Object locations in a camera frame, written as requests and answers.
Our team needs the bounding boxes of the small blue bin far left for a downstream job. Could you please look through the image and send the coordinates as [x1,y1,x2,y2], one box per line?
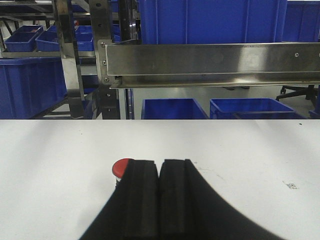
[4,32,39,52]

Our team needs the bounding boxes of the blue bin below shelf centre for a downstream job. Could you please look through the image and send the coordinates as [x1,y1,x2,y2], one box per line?
[141,98,209,120]

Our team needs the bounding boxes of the steel rack upright post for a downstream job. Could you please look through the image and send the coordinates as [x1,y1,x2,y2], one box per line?
[52,0,85,119]

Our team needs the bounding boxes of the small blue bin middle left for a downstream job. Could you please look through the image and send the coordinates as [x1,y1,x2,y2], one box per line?
[35,31,60,52]

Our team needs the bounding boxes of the stainless steel shelf rail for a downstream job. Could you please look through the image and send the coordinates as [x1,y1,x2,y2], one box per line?
[96,40,320,89]

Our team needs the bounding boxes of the large blue crate on shelf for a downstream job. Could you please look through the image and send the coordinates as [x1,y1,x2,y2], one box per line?
[139,0,288,45]

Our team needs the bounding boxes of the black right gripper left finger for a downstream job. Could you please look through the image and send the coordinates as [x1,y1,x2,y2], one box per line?
[80,159,159,240]

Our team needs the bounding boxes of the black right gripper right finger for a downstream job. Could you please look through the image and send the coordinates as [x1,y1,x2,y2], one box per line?
[159,159,280,240]

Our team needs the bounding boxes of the blue bin left foreground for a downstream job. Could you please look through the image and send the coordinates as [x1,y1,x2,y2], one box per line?
[0,57,67,119]

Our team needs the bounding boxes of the blue bin below shelf right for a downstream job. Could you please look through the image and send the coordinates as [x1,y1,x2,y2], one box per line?
[209,98,305,120]

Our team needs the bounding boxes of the red mushroom push button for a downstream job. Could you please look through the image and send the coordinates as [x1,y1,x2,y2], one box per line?
[112,158,131,186]

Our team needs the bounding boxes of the black office chair base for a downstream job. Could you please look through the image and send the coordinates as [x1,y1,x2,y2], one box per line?
[276,85,318,101]

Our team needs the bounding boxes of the small blue bin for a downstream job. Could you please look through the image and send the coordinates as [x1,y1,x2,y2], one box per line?
[35,31,60,52]
[4,32,39,52]

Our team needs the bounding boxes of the blue bin below shelf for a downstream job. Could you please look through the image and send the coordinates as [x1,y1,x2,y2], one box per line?
[141,98,209,120]
[209,98,305,120]

